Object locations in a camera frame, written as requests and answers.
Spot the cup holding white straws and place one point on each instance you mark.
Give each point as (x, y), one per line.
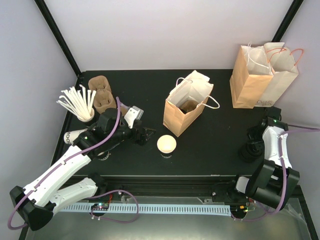
(78, 102)

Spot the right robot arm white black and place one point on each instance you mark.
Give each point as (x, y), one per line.
(274, 180)

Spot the brown pulp cup carrier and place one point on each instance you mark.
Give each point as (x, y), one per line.
(188, 106)

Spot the stack of black cup lids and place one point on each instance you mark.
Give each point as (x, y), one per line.
(251, 151)

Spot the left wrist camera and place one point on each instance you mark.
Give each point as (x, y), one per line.
(133, 113)

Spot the white paper coffee cup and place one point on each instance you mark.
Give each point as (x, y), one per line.
(166, 145)

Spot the left black frame post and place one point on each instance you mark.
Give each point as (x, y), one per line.
(49, 19)

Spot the kraft paper bag white handles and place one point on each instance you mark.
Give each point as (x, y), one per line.
(196, 86)

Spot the stack of white paper cups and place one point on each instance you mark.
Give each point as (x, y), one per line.
(70, 136)

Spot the light blue slotted cable duct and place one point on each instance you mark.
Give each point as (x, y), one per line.
(131, 208)

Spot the stacked brown pulp cup carriers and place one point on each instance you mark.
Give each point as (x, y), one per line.
(103, 98)

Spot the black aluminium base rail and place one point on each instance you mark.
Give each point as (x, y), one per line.
(216, 188)

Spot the white paper bag orange handles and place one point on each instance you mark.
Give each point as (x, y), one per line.
(284, 69)

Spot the black frame post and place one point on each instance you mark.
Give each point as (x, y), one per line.
(49, 19)
(285, 23)

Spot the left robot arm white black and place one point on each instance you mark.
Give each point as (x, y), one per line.
(40, 200)

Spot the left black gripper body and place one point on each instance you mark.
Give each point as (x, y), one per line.
(137, 140)

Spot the right black frame post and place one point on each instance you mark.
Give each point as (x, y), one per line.
(285, 23)

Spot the tall kraft paper bag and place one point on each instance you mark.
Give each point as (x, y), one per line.
(251, 75)

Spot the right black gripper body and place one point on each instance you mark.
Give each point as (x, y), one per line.
(255, 138)

